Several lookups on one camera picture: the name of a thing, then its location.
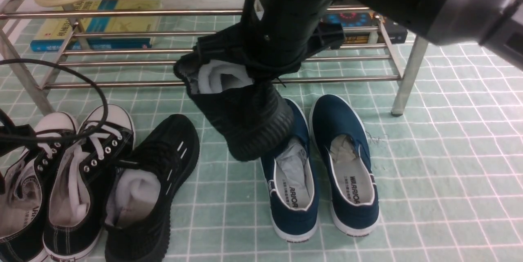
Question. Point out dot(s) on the black orange book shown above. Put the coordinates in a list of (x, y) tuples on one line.
[(359, 25)]

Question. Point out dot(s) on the navy slip-on shoe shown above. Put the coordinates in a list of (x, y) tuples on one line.
[(340, 137), (292, 183)]

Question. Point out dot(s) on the navy slip-on shoe left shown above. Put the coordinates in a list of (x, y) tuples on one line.
[(292, 183)]

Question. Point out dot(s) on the yellow blue book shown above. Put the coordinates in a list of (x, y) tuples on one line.
[(51, 34)]

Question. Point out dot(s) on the black canvas sneaker far left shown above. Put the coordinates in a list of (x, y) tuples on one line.
[(24, 205)]

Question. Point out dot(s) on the black canvas sneaker white toe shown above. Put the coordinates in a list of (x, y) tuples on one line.
[(83, 182)]

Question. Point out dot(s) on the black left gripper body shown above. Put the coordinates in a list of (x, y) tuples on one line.
[(14, 136)]

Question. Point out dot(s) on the navy slip-on shoe right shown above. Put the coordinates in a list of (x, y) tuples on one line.
[(340, 137)]

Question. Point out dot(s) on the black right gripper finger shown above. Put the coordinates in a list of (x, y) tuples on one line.
[(227, 45), (326, 36)]

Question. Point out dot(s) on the black knit sneaker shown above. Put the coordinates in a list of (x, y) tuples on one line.
[(249, 112), (138, 209)]

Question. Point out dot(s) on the silver metal shoe rack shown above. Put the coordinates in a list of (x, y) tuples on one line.
[(75, 44)]

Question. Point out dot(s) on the green checkered floor mat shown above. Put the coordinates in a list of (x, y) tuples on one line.
[(449, 171)]

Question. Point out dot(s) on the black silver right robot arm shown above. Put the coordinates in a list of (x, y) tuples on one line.
[(493, 24)]

